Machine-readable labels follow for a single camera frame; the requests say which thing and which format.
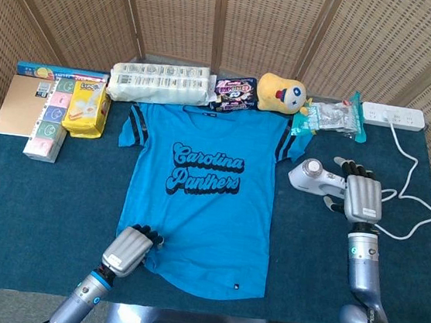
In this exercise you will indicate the brown notebook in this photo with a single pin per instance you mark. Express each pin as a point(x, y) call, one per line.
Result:
point(17, 107)

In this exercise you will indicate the white power strip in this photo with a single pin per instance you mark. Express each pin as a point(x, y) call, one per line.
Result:
point(394, 116)

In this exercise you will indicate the blue Carolina Panthers t-shirt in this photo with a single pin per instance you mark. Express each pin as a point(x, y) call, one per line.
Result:
point(201, 222)

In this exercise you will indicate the large white tissue pack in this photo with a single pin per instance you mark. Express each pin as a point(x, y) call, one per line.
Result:
point(158, 83)

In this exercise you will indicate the clear bag with teal edge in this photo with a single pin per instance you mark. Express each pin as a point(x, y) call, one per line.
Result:
point(337, 117)

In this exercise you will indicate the white handheld garment steamer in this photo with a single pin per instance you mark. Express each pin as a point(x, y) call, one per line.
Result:
point(309, 178)

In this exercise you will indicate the pastel tissue box pack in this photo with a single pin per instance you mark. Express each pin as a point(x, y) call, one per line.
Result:
point(50, 127)

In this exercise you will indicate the dark teal table mat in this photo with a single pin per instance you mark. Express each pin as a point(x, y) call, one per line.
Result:
point(39, 207)

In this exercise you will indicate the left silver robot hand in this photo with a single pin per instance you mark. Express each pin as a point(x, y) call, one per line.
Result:
point(125, 250)

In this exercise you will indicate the small light green packet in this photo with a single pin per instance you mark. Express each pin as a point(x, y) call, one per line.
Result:
point(305, 121)

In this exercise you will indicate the dark purple pad pack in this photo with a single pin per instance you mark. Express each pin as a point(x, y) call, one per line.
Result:
point(235, 93)

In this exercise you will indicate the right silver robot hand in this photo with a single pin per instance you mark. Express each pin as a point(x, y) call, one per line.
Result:
point(365, 198)

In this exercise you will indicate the blue box with fruit print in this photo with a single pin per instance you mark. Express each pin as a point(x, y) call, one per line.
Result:
point(54, 71)

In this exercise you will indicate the yellow snack bag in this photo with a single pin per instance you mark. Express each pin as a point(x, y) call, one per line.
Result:
point(85, 111)

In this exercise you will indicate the wicker folding screen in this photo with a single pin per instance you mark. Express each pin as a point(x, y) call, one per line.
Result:
point(177, 17)

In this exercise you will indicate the yellow plush toy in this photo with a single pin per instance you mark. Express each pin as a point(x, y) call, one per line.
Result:
point(279, 92)

